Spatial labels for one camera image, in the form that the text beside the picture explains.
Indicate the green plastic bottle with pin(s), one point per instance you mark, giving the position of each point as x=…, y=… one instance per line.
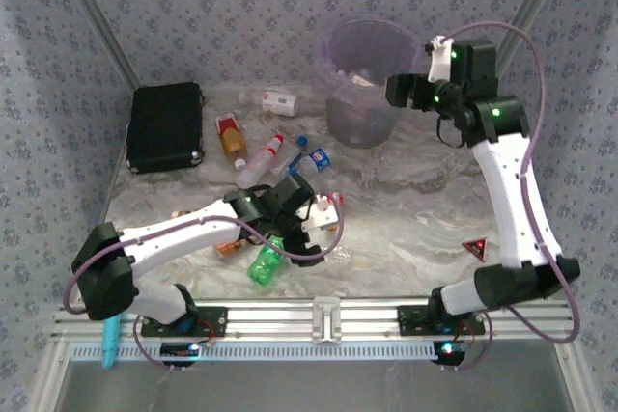
x=263, y=265

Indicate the brown Nescafe bottle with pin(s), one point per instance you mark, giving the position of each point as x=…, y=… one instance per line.
x=229, y=250

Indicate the red triangle sticker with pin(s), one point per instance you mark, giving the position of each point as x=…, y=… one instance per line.
x=475, y=248

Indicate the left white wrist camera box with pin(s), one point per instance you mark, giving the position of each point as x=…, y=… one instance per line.
x=321, y=216

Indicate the black hard case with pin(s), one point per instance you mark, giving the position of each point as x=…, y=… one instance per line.
x=164, y=122

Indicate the blue label Pepsi bottle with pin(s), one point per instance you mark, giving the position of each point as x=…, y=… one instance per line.
x=319, y=157

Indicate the grey metal panel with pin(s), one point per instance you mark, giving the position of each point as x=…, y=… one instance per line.
x=309, y=388

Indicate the clear crushed plastic bottle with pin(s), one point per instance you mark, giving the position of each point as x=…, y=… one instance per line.
x=340, y=255

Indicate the translucent purple plastic bin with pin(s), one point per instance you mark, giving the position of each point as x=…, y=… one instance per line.
x=362, y=127

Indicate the teal plastic tool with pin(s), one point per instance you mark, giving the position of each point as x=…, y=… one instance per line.
x=110, y=344

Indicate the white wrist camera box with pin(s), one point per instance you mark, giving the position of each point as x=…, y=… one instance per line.
x=440, y=67
x=321, y=216

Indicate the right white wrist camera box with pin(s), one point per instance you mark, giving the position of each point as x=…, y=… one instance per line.
x=440, y=67

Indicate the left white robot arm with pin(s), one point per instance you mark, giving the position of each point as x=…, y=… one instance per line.
x=169, y=233

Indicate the clear plastic rail bracket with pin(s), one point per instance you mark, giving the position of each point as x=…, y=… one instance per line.
x=327, y=320

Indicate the black controller board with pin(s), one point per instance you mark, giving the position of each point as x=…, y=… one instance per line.
x=449, y=351
x=181, y=350

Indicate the clear bottle blue cap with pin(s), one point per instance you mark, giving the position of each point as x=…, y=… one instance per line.
x=301, y=142

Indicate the red cap plastic bottle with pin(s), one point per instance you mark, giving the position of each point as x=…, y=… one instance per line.
x=261, y=161

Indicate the amber bottle red label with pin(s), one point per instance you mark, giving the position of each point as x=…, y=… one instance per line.
x=232, y=139

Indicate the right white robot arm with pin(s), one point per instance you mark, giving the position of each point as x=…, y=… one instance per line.
x=512, y=200

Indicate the small red labelled bottle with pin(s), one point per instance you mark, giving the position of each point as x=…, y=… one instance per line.
x=336, y=199

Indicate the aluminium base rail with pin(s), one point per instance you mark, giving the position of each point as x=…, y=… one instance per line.
x=270, y=318

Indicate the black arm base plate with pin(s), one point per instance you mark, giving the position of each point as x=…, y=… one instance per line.
x=410, y=320
x=217, y=320

